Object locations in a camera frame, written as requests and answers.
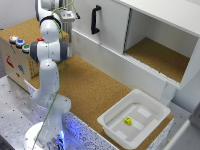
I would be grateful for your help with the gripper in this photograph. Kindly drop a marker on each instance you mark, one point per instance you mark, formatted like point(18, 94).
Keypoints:
point(68, 16)

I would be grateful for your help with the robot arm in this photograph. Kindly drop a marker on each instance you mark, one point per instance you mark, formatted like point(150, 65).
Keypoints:
point(49, 76)

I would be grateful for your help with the yellow block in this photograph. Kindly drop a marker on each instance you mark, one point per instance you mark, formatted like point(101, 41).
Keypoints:
point(127, 120)

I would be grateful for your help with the white sliding door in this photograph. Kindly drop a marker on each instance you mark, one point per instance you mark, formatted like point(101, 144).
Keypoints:
point(111, 23)

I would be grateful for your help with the green button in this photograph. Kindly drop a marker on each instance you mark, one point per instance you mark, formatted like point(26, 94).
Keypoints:
point(26, 47)

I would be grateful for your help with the blue button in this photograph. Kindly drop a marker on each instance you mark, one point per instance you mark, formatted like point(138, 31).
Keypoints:
point(20, 42)

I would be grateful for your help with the red button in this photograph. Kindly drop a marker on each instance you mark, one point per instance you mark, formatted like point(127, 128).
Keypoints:
point(13, 39)

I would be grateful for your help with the white cabinet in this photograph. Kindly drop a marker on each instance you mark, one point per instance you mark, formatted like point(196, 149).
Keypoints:
point(110, 61)

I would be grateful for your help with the wooden drawer box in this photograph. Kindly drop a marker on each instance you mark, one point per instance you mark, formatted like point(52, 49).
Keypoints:
point(20, 71)

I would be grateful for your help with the white plastic box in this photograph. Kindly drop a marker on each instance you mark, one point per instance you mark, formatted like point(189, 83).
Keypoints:
point(146, 106)

